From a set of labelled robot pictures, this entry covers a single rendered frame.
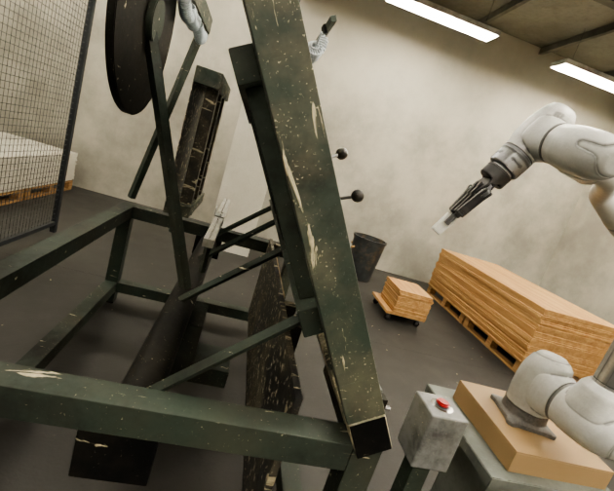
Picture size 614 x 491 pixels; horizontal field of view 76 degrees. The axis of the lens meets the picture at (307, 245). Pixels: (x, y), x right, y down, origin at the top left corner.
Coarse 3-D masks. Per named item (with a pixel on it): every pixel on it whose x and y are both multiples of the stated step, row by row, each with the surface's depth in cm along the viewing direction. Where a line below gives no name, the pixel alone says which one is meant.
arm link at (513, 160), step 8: (504, 144) 105; (512, 144) 103; (496, 152) 107; (504, 152) 103; (512, 152) 102; (520, 152) 101; (496, 160) 104; (504, 160) 102; (512, 160) 102; (520, 160) 101; (528, 160) 102; (504, 168) 103; (512, 168) 102; (520, 168) 102; (528, 168) 104; (512, 176) 105
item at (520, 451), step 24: (480, 408) 146; (480, 432) 143; (504, 432) 134; (528, 432) 139; (504, 456) 129; (528, 456) 126; (552, 456) 129; (576, 456) 134; (576, 480) 131; (600, 480) 132
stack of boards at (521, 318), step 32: (448, 256) 612; (448, 288) 590; (480, 288) 516; (512, 288) 460; (480, 320) 498; (512, 320) 445; (544, 320) 407; (576, 320) 409; (512, 352) 433; (576, 352) 419
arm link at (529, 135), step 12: (552, 108) 100; (564, 108) 99; (528, 120) 102; (540, 120) 99; (552, 120) 97; (564, 120) 98; (516, 132) 103; (528, 132) 100; (540, 132) 97; (516, 144) 102; (528, 144) 100; (540, 144) 97; (528, 156) 101; (540, 156) 98
